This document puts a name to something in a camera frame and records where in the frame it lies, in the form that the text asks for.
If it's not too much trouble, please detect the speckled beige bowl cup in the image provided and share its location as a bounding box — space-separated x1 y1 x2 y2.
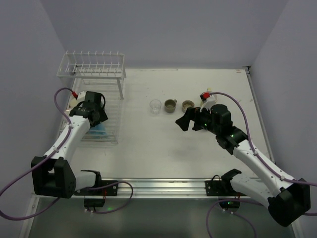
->
181 100 195 113

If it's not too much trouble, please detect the olive green mug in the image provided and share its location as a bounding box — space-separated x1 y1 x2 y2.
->
164 99 177 114

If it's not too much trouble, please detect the light blue mug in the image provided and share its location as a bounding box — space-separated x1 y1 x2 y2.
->
84 123 113 140

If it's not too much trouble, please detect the clear drinking glass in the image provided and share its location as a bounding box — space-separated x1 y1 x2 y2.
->
149 99 161 115

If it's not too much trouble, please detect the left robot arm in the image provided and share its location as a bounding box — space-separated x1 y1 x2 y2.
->
31 91 108 198

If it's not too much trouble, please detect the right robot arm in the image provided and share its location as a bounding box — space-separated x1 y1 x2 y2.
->
175 104 311 227

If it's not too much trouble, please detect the cream white cup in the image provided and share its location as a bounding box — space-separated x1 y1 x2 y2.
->
68 99 79 108

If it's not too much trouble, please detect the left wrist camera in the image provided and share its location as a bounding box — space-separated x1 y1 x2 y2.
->
77 91 87 102

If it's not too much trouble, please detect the white wire dish rack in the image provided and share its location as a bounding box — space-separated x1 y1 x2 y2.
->
56 51 126 145

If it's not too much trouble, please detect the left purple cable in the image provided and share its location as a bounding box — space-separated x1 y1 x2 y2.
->
0 87 79 220

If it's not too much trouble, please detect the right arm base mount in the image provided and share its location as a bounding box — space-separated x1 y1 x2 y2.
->
205 169 245 212

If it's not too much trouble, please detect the aluminium mounting rail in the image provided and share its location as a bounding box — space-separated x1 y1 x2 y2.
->
69 176 263 199

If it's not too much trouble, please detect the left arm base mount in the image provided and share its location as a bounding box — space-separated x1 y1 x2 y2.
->
78 170 118 212

